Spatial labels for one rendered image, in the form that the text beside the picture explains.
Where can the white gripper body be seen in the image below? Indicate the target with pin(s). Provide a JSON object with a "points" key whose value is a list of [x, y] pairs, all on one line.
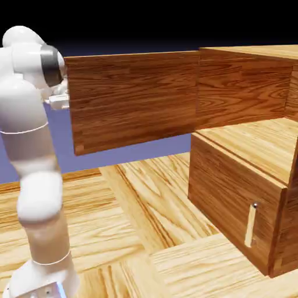
{"points": [[59, 101]]}

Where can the wooden cabinet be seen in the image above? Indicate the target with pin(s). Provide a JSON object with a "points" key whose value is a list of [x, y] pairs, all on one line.
{"points": [[244, 88]]}

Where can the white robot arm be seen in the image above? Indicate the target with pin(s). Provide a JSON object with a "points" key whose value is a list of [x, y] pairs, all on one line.
{"points": [[28, 111]]}

